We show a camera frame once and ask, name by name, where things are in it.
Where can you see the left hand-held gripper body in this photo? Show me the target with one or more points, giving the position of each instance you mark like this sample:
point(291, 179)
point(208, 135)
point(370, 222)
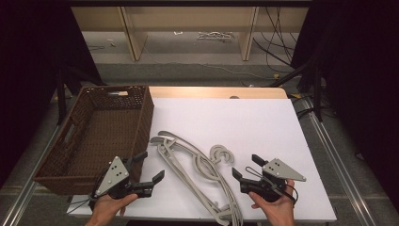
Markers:
point(114, 175)

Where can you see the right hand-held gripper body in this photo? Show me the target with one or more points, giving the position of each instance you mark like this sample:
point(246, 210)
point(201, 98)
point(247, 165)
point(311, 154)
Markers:
point(279, 171)

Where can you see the grey plastic clothes hanger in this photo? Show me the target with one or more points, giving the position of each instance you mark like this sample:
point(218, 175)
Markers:
point(156, 140)
point(180, 175)
point(166, 134)

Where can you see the brown wicker basket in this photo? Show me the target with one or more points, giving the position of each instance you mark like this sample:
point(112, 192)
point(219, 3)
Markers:
point(106, 132)

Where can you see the person's left hand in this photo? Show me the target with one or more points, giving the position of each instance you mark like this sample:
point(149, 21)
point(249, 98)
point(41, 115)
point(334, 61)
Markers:
point(105, 208)

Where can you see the person's right hand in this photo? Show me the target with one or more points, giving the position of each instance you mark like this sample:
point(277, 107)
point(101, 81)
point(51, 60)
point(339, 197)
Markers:
point(279, 212)

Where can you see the white table sheet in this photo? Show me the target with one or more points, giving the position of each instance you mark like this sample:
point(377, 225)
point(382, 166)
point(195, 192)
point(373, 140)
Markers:
point(238, 125)

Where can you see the black metal stand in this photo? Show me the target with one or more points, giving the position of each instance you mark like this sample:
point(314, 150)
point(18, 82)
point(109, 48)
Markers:
point(61, 94)
point(316, 94)

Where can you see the light wooden shelf unit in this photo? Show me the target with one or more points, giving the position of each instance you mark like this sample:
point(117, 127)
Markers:
point(135, 37)

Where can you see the small white floor item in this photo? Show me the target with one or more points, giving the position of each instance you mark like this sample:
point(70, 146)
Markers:
point(178, 33)

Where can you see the pale pile on floor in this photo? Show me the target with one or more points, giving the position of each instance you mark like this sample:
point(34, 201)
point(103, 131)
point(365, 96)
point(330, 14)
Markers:
point(215, 35)

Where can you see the metal floor rail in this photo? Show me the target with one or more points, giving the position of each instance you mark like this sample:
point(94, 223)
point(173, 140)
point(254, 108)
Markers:
point(338, 163)
point(28, 191)

